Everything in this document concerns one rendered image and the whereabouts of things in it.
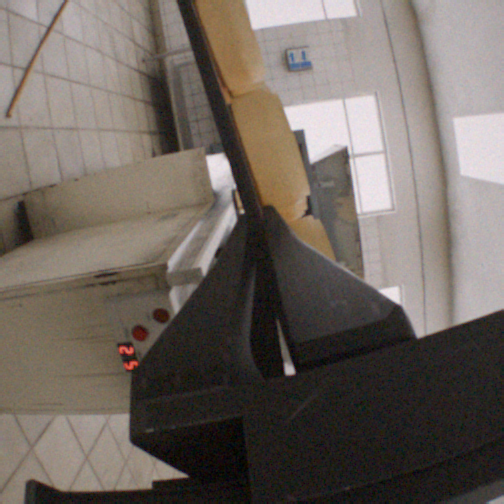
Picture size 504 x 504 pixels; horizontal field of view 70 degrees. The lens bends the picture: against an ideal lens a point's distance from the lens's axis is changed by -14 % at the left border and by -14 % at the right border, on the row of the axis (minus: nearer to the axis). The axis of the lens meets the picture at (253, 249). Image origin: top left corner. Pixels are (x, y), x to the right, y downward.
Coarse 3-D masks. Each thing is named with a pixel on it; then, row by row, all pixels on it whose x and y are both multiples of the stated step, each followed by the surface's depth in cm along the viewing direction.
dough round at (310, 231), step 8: (312, 216) 16; (288, 224) 16; (296, 224) 15; (304, 224) 15; (312, 224) 15; (320, 224) 15; (296, 232) 15; (304, 232) 15; (312, 232) 15; (320, 232) 15; (304, 240) 14; (312, 240) 14; (320, 240) 14; (328, 240) 14; (320, 248) 14; (328, 248) 14; (328, 256) 14
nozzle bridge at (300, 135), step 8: (296, 136) 134; (304, 136) 134; (216, 144) 146; (304, 144) 135; (216, 152) 147; (224, 152) 147; (304, 152) 135; (304, 160) 136; (312, 176) 138; (312, 184) 138; (312, 192) 139; (312, 200) 140; (312, 208) 140; (304, 216) 150
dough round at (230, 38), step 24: (192, 0) 15; (216, 0) 14; (240, 0) 14; (216, 24) 14; (240, 24) 14; (216, 48) 15; (240, 48) 15; (216, 72) 16; (240, 72) 16; (264, 72) 17
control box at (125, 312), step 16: (112, 304) 74; (128, 304) 74; (144, 304) 74; (160, 304) 74; (176, 304) 76; (112, 320) 75; (128, 320) 75; (144, 320) 75; (128, 336) 76; (144, 352) 77
